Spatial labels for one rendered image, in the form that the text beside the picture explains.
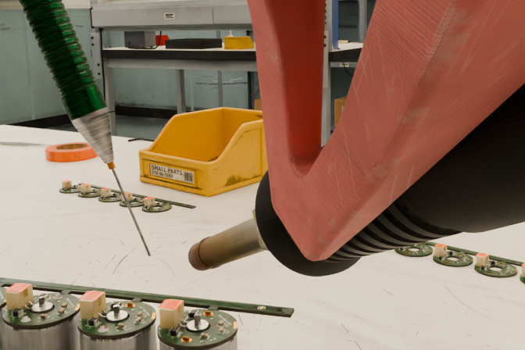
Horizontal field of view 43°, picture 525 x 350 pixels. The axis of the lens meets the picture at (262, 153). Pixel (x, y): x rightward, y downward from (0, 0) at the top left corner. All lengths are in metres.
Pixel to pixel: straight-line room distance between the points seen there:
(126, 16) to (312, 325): 3.09
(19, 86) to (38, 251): 5.32
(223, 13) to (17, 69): 3.05
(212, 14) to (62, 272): 2.66
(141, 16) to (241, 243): 3.18
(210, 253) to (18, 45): 5.64
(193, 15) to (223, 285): 2.75
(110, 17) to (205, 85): 2.43
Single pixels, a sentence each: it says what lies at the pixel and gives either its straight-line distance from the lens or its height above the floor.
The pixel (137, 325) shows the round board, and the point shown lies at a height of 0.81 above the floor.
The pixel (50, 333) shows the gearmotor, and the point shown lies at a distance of 0.23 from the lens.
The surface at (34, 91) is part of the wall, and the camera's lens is 5.90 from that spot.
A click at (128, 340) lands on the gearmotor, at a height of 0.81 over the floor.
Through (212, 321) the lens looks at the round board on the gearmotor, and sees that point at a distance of 0.22.
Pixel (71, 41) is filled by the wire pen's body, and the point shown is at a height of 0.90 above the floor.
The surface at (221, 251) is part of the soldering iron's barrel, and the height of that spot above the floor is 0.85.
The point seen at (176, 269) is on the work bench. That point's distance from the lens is 0.43.
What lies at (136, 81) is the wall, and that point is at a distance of 6.29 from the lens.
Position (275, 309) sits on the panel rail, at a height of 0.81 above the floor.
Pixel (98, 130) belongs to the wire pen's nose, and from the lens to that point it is 0.19.
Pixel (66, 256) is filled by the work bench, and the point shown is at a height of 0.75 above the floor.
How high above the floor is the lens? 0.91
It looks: 12 degrees down
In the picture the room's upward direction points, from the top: 1 degrees counter-clockwise
